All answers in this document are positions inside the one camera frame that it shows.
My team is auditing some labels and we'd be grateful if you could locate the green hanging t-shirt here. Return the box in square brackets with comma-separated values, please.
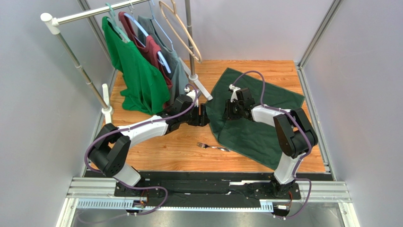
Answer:
[102, 16, 170, 115]

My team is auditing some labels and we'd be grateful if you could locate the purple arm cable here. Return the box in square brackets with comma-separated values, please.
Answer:
[77, 83, 201, 225]
[232, 70, 313, 220]

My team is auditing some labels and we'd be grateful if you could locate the teal plastic hanger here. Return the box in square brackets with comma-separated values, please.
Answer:
[105, 2, 131, 43]

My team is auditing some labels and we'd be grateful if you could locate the grey-blue hanging shirt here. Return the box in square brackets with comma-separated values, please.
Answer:
[137, 16, 189, 104]

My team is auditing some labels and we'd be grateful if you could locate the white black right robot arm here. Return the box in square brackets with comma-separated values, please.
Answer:
[224, 84, 318, 197]

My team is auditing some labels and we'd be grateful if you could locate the maroon hanging shirt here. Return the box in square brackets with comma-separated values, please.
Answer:
[118, 11, 174, 109]

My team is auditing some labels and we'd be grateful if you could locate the dark green cloth napkin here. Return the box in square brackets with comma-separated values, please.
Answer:
[205, 68, 305, 169]

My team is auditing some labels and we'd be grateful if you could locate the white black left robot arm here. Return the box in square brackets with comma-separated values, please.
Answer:
[85, 95, 210, 186]

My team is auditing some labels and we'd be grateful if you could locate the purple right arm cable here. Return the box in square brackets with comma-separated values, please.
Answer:
[232, 70, 313, 220]

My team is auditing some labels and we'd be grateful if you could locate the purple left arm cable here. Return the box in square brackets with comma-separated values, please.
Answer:
[77, 83, 201, 225]

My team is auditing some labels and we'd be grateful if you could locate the aluminium front frame rail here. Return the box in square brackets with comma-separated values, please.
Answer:
[57, 172, 359, 227]

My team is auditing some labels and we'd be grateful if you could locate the aluminium frame rail right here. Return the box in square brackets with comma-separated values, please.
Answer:
[296, 0, 343, 181]

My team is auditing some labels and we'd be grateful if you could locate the silver metal fork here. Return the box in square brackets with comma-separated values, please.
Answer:
[197, 142, 230, 152]

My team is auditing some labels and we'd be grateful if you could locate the white metal clothes rack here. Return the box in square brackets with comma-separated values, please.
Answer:
[40, 0, 214, 125]

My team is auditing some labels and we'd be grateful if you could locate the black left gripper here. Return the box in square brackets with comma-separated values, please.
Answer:
[180, 103, 211, 127]

